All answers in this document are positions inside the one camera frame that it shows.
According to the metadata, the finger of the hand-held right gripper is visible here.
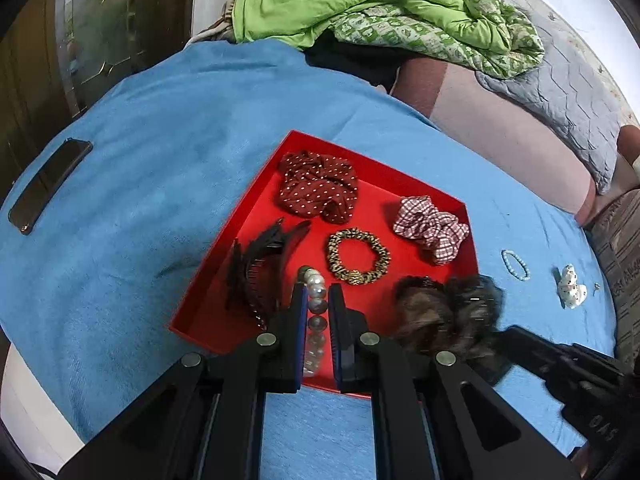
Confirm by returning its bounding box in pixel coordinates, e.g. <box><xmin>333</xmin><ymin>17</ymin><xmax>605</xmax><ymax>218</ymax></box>
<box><xmin>500</xmin><ymin>326</ymin><xmax>557</xmax><ymax>376</ymax></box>
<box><xmin>472</xmin><ymin>350</ymin><xmax>514</xmax><ymax>387</ymax></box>

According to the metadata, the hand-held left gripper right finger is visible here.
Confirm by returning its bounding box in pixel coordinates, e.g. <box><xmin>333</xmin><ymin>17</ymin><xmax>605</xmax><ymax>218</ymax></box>
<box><xmin>327</xmin><ymin>282</ymin><xmax>581</xmax><ymax>480</ymax></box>

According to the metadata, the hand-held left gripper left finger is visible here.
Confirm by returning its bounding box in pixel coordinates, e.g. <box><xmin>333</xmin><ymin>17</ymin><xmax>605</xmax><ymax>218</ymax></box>
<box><xmin>57</xmin><ymin>282</ymin><xmax>308</xmax><ymax>480</ymax></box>

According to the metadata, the pearl bracelet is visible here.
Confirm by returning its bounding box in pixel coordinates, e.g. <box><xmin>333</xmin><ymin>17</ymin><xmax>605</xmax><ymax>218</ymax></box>
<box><xmin>296</xmin><ymin>266</ymin><xmax>331</xmax><ymax>378</ymax></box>

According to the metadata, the black hair claw clip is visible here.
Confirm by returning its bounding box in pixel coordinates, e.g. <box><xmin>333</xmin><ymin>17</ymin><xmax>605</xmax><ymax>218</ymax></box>
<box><xmin>224</xmin><ymin>217</ymin><xmax>312</xmax><ymax>332</ymax></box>

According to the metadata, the leopard print scrunchie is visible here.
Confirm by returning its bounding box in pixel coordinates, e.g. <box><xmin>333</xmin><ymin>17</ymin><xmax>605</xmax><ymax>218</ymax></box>
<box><xmin>326</xmin><ymin>227</ymin><xmax>392</xmax><ymax>286</ymax></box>

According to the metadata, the black sheer dotted scrunchie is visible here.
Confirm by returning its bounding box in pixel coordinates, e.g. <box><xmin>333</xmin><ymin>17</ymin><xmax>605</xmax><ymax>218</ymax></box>
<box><xmin>392</xmin><ymin>274</ymin><xmax>506</xmax><ymax>361</ymax></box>

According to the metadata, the red polka dot scrunchie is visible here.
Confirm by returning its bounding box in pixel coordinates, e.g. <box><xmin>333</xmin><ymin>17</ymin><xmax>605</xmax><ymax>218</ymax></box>
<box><xmin>277</xmin><ymin>150</ymin><xmax>359</xmax><ymax>225</ymax></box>

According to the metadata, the red plaid scrunchie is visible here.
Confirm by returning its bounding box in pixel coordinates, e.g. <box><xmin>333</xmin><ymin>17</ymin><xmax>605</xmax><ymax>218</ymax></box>
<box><xmin>392</xmin><ymin>195</ymin><xmax>470</xmax><ymax>267</ymax></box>

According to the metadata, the red box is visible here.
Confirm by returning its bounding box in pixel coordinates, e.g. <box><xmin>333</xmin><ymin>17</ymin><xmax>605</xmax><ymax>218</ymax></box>
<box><xmin>169</xmin><ymin>130</ymin><xmax>480</xmax><ymax>401</ymax></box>

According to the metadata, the white cherry print scrunchie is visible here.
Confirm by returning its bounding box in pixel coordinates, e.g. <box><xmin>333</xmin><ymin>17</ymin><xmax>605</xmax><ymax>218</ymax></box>
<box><xmin>556</xmin><ymin>263</ymin><xmax>588</xmax><ymax>309</ymax></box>

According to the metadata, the striped brown pillow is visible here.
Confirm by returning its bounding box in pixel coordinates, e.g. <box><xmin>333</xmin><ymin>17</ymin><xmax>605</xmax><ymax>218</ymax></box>
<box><xmin>585</xmin><ymin>195</ymin><xmax>640</xmax><ymax>376</ymax></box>

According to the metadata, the blue blanket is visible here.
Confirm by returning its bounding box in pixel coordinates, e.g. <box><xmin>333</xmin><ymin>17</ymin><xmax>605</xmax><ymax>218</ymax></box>
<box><xmin>0</xmin><ymin>40</ymin><xmax>618</xmax><ymax>480</ymax></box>

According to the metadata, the pink mattress pad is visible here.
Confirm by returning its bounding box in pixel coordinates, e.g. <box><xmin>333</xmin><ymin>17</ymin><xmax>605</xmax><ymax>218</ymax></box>
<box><xmin>390</xmin><ymin>55</ymin><xmax>598</xmax><ymax>226</ymax></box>

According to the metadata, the grey quilted blanket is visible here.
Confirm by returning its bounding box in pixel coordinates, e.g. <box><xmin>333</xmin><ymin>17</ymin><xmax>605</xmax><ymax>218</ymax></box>
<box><xmin>475</xmin><ymin>25</ymin><xmax>626</xmax><ymax>196</ymax></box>

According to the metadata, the white bed sheet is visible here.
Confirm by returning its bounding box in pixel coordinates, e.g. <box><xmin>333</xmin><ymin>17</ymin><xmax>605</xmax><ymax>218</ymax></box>
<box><xmin>0</xmin><ymin>345</ymin><xmax>83</xmax><ymax>461</ymax></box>

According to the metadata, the black smartphone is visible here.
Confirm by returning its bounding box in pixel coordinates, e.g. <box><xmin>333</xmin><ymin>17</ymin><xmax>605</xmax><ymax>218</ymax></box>
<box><xmin>7</xmin><ymin>138</ymin><xmax>94</xmax><ymax>236</ymax></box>

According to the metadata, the green quilt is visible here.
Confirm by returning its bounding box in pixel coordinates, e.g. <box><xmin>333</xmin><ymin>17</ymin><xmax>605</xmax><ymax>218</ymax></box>
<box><xmin>231</xmin><ymin>0</ymin><xmax>546</xmax><ymax>80</ymax></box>

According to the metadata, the wooden door with glass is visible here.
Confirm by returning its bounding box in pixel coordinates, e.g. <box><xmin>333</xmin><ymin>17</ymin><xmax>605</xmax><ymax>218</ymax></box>
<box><xmin>0</xmin><ymin>0</ymin><xmax>198</xmax><ymax>171</ymax></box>

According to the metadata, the light blue bead bracelet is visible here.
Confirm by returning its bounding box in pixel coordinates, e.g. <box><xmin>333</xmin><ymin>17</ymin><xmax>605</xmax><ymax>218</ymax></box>
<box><xmin>501</xmin><ymin>248</ymin><xmax>531</xmax><ymax>281</ymax></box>

